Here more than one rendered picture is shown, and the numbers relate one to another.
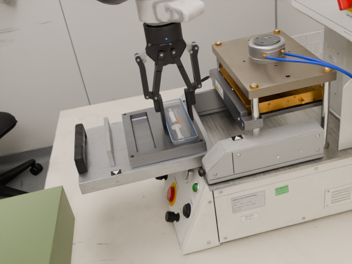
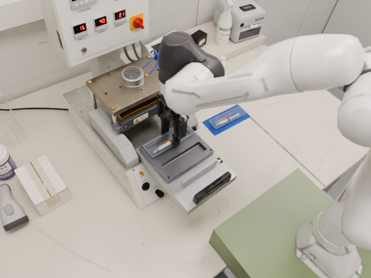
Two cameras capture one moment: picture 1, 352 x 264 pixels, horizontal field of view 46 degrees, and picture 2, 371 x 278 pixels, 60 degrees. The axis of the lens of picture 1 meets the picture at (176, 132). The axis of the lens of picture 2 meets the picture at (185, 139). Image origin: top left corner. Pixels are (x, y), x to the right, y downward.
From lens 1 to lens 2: 1.38 m
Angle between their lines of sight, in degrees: 85
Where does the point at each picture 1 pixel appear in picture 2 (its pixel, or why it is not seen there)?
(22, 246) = (266, 213)
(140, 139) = (188, 159)
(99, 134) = (188, 192)
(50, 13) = not seen: outside the picture
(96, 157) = (212, 178)
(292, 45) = (116, 73)
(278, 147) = not seen: hidden behind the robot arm
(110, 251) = (220, 202)
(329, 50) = (106, 64)
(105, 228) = (207, 215)
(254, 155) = not seen: hidden behind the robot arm
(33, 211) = (242, 230)
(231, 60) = (141, 95)
